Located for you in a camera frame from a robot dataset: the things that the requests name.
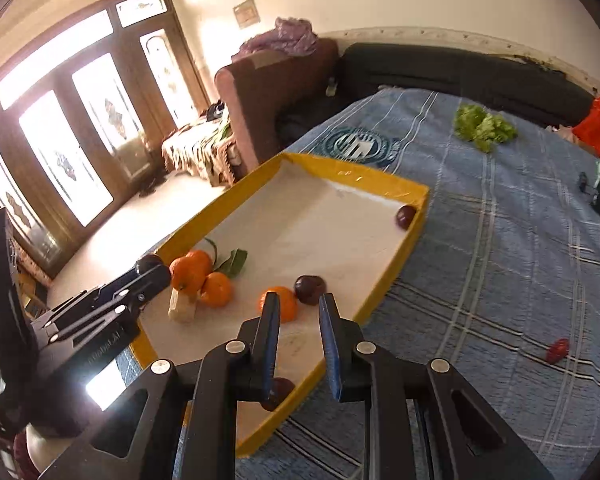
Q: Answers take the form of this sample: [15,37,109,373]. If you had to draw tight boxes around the black sofa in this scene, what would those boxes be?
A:
[274,44,594,148]

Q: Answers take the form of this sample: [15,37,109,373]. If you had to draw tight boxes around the red strawberry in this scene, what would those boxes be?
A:
[545,338,570,364]

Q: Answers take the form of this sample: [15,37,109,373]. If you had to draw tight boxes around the green lettuce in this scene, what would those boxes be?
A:
[454,104,518,154]

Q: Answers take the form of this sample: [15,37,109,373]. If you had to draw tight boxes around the blue plaid tablecloth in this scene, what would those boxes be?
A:
[283,88,600,479]

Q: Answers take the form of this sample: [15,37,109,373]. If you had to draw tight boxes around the large orange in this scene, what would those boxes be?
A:
[259,286,299,323]

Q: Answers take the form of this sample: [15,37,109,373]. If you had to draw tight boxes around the leafy small orange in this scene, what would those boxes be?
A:
[186,237,248,280]

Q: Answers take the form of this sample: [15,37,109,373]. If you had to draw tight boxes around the small black device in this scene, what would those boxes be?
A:
[578,172,588,193]

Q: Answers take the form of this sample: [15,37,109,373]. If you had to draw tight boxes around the wooden glass doors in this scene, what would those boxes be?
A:
[0,0,210,276]

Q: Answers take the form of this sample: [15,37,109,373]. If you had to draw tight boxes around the large dark plum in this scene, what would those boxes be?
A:
[260,377,296,412]

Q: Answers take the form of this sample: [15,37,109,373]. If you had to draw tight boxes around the small dark plum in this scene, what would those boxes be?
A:
[394,205,418,231]

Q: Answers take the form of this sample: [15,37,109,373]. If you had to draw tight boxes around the purple cloth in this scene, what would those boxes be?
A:
[232,16,318,62]

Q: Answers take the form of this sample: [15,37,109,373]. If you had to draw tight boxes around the patterned sofa cover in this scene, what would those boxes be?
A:
[161,119,242,186]

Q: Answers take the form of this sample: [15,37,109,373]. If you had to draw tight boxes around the yellow cardboard tray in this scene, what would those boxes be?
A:
[128,152,430,458]

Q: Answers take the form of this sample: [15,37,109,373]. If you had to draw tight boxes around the brown armchair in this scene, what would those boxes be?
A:
[214,38,339,172]

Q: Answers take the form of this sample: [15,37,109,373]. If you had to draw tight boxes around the small wall plaque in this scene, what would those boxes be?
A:
[233,0,261,29]

